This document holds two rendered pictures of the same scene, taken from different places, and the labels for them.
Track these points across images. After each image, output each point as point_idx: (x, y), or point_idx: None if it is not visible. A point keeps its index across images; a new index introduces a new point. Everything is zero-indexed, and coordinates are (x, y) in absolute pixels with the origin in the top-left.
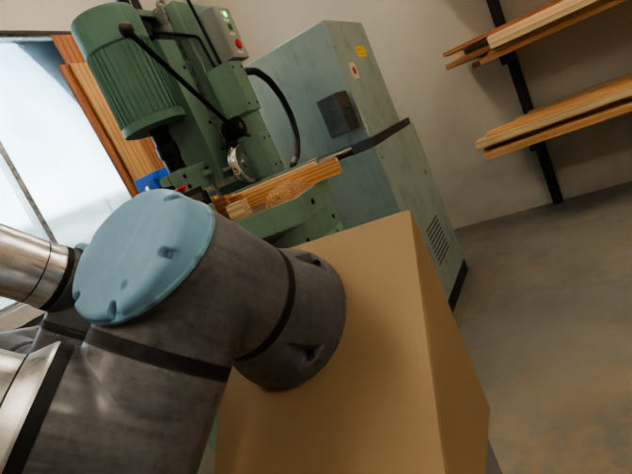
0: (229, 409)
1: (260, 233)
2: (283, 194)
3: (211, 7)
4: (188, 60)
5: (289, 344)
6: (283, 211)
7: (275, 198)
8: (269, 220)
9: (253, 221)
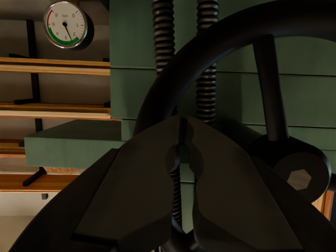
0: None
1: (86, 146)
2: (48, 171)
3: (154, 250)
4: None
5: None
6: (44, 159)
7: (58, 171)
8: (67, 155)
9: (88, 162)
